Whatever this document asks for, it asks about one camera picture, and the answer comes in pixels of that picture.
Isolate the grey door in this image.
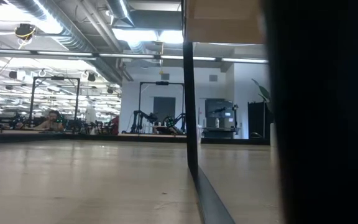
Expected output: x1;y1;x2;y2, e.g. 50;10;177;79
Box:
152;96;177;124

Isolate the grey cabinet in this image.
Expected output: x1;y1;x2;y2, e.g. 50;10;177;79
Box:
204;98;239;139

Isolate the red object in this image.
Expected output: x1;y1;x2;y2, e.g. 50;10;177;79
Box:
109;114;120;135

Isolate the long ceiling light bar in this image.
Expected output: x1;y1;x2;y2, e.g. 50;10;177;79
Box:
0;47;270;65

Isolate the black cabinet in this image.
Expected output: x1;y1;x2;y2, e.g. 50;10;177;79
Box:
247;101;275;140

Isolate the green artificial plant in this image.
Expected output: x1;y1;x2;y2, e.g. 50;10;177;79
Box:
251;77;275;124

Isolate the white plant pot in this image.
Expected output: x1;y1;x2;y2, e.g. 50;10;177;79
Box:
269;122;278;147

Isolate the person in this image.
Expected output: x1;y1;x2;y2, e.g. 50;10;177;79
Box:
32;109;65;131

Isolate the black ceiling device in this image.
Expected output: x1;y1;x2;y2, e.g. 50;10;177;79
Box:
14;23;37;40

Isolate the black gantry frame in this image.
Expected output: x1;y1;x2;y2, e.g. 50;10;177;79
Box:
29;76;81;125
138;80;186;135

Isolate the black aluminium table frame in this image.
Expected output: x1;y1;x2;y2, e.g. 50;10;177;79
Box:
0;129;272;146

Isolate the smooth silver duct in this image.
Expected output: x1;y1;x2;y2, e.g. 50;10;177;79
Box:
106;0;135;27

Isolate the ribbed silver duct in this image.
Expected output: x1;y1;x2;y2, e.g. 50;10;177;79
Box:
7;0;135;83

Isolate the black blurred post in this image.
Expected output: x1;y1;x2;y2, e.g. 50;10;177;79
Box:
261;0;358;224

